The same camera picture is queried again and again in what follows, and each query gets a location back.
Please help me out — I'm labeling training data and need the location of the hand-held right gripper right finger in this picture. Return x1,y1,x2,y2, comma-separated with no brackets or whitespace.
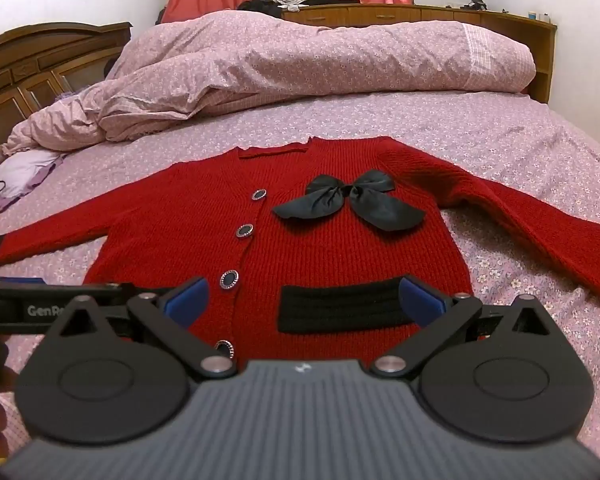
371,275,555,377

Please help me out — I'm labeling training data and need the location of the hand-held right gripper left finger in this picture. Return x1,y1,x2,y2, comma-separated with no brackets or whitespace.
60,277,238,380

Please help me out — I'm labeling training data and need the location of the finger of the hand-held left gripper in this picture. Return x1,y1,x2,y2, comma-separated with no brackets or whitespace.
0,274,136,301

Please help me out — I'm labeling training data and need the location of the red knit cardigan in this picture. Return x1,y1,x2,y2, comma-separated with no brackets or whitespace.
0,136,600,376

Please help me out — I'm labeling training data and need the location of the black clothes pile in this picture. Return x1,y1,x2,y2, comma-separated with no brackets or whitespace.
236,0,349,12

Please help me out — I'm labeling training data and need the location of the purple pillow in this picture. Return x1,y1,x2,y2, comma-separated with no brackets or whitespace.
0,150,70,212

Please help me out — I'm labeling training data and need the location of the pink floral bed sheet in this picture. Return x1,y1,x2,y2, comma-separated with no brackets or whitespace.
0,91,600,463

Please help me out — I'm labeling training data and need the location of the dark wooden headboard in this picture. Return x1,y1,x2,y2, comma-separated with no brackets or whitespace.
0,21,133,176

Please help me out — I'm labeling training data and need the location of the pink floral duvet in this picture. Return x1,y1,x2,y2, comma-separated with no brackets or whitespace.
0,10,538,163

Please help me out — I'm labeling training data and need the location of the light wooden cabinet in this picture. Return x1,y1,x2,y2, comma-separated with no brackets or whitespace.
280,3,559,105

